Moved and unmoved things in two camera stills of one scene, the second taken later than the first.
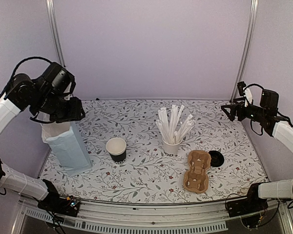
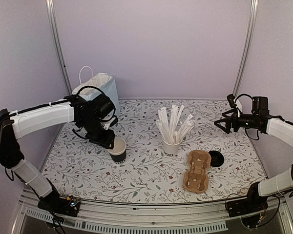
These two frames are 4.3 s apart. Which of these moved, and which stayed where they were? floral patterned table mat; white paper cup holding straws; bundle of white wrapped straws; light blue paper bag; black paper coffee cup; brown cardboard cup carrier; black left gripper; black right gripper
Moved: black right gripper; light blue paper bag; black left gripper
Stayed: bundle of white wrapped straws; brown cardboard cup carrier; black paper coffee cup; floral patterned table mat; white paper cup holding straws
